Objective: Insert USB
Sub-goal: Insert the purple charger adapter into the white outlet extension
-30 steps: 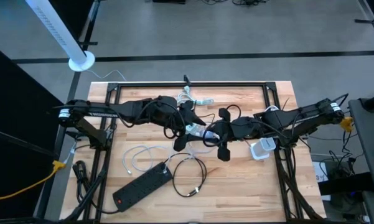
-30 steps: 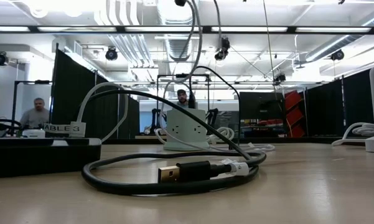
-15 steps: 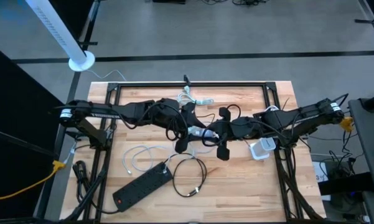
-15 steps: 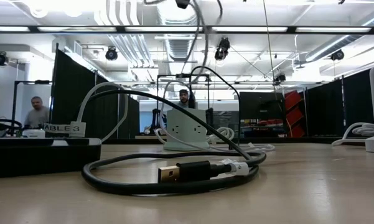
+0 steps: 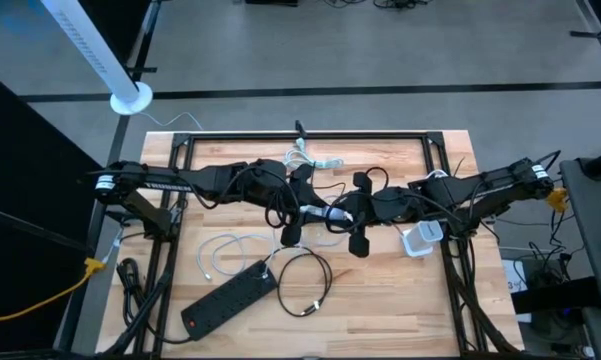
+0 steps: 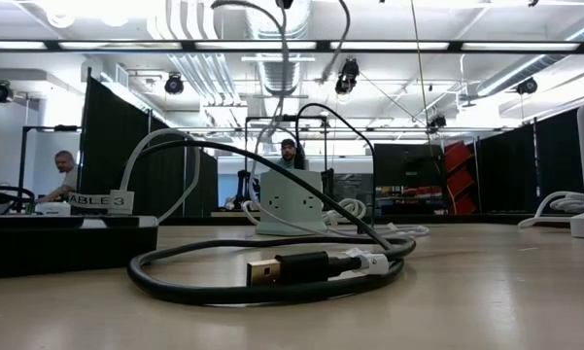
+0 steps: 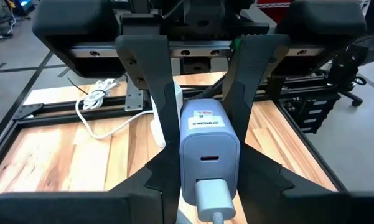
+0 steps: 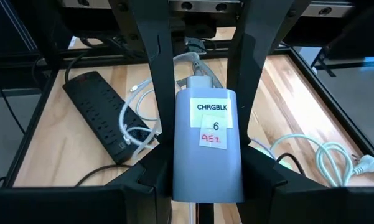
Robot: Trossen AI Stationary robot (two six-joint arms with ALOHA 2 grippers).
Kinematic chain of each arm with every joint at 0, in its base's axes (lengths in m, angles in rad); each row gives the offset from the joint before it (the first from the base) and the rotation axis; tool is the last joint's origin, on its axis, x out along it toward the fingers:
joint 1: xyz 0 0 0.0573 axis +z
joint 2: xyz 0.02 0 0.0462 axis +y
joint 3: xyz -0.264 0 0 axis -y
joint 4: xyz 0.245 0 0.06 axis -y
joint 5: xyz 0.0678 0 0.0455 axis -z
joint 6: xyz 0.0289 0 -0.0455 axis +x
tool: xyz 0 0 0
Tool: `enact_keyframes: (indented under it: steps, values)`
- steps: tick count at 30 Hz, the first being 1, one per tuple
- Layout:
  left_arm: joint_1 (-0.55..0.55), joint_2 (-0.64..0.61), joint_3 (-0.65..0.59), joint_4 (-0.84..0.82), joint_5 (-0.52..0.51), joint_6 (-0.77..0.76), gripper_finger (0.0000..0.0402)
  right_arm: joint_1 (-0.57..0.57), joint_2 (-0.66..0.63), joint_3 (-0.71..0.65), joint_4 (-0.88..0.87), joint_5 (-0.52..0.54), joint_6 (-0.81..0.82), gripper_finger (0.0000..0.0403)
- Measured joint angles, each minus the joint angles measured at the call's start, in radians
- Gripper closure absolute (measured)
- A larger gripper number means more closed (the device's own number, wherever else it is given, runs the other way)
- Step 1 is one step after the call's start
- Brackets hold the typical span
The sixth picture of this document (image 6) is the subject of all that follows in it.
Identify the white background box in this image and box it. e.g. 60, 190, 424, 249
34, 201, 72, 217

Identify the black power strip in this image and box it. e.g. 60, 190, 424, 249
0, 215, 159, 280

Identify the person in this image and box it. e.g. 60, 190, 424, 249
36, 150, 80, 204
271, 138, 306, 171

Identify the silver ventilation duct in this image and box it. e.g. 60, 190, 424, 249
242, 0, 317, 97

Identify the white cube power cord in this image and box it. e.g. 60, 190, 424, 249
322, 196, 366, 227

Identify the black monitor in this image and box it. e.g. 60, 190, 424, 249
373, 143, 446, 189

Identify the black aluminium table frame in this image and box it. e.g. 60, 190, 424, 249
157, 213, 572, 228

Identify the thick white power cord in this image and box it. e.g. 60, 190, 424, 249
517, 191, 584, 229

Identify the red storage rack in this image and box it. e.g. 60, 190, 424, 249
441, 140, 479, 212

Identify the black overhead light bar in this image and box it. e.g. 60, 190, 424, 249
0, 39, 584, 54

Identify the mint green cube power strip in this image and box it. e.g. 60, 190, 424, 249
256, 168, 328, 237

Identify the thick black USB cable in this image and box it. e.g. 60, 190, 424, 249
127, 139, 418, 307

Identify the thin black USB cable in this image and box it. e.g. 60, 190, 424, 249
293, 102, 377, 232

